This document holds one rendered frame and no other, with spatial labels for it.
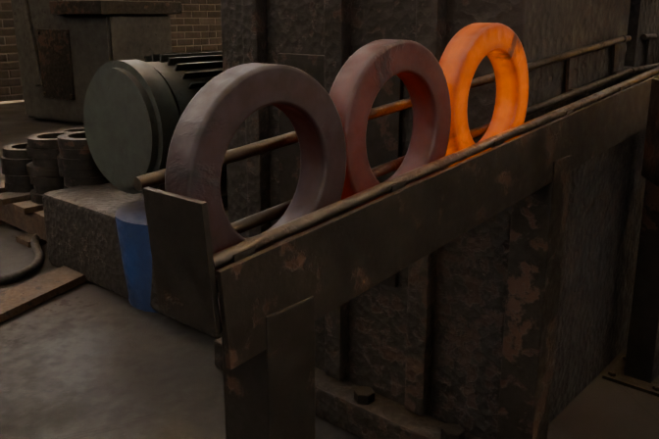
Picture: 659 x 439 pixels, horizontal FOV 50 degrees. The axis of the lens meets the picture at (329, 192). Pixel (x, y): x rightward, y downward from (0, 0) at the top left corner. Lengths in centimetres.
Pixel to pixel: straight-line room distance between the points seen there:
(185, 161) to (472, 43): 41
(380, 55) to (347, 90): 5
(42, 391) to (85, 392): 10
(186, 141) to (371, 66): 22
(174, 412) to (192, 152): 108
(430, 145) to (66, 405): 110
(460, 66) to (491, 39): 7
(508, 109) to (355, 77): 32
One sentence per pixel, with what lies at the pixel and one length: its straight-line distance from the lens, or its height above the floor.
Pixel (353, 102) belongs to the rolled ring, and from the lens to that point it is 67.
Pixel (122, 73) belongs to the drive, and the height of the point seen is 65.
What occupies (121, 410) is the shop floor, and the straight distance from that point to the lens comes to 161.
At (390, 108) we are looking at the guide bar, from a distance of 82.
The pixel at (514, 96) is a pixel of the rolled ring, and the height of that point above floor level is 70.
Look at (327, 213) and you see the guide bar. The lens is 63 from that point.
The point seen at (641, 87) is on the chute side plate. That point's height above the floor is 68.
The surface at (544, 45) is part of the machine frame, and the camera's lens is 120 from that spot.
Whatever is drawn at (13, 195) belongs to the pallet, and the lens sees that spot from 290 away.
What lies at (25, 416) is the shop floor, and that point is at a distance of 165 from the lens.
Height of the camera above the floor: 81
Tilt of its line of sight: 14 degrees down
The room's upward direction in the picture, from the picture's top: straight up
